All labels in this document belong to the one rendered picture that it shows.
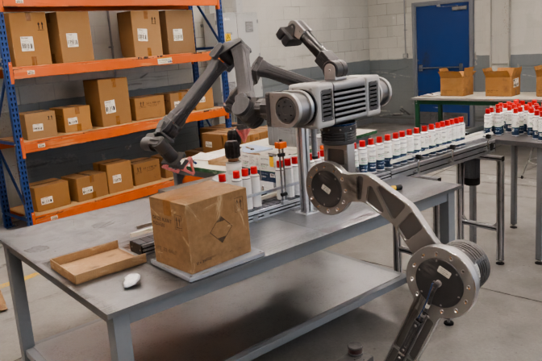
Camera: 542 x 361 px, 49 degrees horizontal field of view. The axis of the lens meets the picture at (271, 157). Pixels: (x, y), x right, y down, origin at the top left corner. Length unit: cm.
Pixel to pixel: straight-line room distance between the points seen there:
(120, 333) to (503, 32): 890
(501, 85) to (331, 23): 362
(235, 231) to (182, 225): 24
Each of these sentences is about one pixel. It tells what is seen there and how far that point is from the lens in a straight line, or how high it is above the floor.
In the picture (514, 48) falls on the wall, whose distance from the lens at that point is 1033.
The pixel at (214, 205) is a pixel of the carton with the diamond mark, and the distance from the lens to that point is 226.
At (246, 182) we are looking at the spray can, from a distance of 286.
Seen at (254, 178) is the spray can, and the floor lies 103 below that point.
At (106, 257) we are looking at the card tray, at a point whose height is 83.
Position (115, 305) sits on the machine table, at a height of 83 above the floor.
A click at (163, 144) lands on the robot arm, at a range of 237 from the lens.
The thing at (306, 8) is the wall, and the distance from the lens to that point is 1008.
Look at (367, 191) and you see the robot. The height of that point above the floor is 114.
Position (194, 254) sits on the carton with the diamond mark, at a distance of 225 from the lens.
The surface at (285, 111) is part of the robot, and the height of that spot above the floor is 145.
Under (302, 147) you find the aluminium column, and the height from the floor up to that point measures 116.
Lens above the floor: 168
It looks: 11 degrees down
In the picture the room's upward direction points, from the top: 4 degrees counter-clockwise
